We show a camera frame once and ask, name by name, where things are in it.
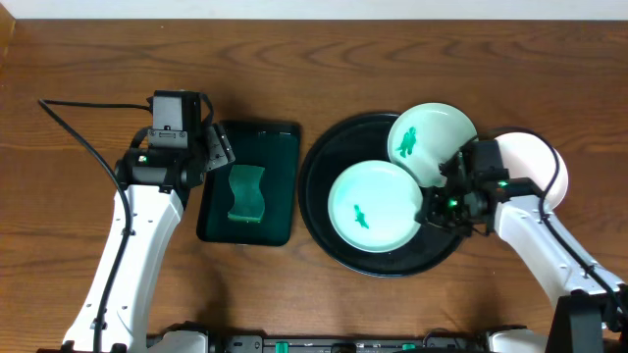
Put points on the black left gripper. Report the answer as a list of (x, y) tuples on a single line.
[(216, 147)]

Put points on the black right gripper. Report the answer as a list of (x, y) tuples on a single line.
[(431, 206)]

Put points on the green wavy sponge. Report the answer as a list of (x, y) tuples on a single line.
[(249, 204)]

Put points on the white plate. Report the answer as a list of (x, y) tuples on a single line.
[(525, 155)]

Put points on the pale green plate bottom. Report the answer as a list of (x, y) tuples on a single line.
[(372, 206)]

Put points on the pale green plate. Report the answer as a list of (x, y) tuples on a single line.
[(426, 136), (372, 206)]

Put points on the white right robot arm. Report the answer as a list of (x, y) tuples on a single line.
[(589, 301)]

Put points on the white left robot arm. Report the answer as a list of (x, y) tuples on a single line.
[(163, 163)]

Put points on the black rectangular tray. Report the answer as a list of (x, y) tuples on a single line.
[(273, 146)]

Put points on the black round tray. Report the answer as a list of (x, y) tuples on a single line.
[(358, 139)]

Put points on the pale green plate top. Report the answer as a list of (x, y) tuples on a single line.
[(426, 136)]

